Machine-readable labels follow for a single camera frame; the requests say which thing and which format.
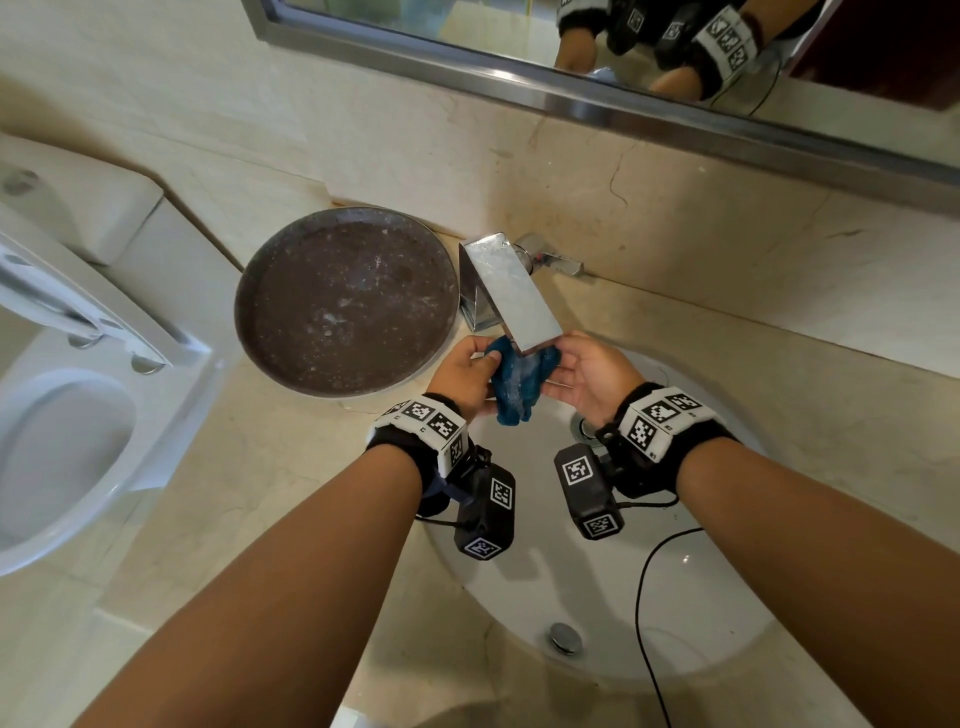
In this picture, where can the round dark brown tray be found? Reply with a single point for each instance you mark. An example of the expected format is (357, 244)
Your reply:
(345, 300)

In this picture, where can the left marker wristband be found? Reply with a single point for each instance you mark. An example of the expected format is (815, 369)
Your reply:
(427, 427)

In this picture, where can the person's right forearm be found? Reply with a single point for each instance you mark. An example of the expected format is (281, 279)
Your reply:
(832, 577)

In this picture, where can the beige marble sink countertop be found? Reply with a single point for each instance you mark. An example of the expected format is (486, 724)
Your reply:
(247, 465)

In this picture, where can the person's left forearm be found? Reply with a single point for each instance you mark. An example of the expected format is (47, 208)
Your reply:
(270, 600)

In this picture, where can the person's right hand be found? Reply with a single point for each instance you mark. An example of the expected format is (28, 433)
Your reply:
(600, 379)

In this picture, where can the teal cleaning cloth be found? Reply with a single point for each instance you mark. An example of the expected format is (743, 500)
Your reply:
(521, 382)

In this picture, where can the chrome overflow cap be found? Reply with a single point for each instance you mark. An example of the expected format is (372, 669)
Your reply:
(565, 639)

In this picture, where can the white toilet tank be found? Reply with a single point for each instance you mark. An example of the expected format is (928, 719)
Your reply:
(180, 270)

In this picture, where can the chrome sink drain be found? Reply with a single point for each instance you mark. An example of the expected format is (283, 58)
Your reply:
(581, 429)

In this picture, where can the chrome flush button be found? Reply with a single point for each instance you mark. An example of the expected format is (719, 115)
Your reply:
(20, 182)

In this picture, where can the right marker wristband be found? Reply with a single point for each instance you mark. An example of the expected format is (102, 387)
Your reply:
(660, 427)

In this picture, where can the white toilet bowl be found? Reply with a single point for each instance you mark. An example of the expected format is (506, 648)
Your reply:
(67, 465)

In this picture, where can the chrome faucet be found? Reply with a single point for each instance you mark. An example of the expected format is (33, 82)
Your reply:
(510, 292)

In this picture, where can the steel framed mirror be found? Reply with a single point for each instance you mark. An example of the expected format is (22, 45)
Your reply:
(487, 75)

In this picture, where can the person's left hand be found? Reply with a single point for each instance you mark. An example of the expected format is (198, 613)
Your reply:
(461, 375)

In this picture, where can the white ceramic sink basin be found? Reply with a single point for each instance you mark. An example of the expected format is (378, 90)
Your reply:
(547, 592)

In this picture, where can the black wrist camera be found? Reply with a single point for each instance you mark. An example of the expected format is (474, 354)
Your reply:
(487, 517)
(592, 499)

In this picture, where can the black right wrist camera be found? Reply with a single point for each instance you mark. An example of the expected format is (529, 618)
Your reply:
(592, 499)

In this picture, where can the marker wristband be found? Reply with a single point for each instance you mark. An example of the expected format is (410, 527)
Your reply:
(427, 427)
(660, 427)

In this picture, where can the white toilet seat lid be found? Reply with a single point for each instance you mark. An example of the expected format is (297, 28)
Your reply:
(67, 285)

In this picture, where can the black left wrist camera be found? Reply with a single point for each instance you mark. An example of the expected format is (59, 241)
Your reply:
(487, 517)

